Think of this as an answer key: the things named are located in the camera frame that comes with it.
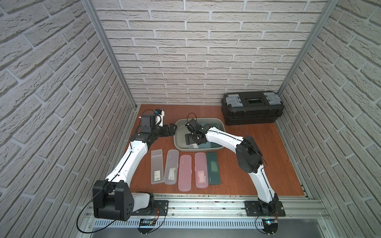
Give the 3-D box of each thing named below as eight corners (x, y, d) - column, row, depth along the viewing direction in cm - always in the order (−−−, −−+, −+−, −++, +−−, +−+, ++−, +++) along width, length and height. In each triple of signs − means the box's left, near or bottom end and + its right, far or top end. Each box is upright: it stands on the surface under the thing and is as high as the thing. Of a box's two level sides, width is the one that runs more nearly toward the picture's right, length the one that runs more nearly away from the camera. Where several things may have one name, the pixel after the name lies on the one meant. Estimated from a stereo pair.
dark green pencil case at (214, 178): (207, 184, 83) (208, 183, 81) (206, 153, 96) (206, 151, 94) (220, 184, 83) (220, 183, 82) (216, 153, 96) (217, 151, 94)
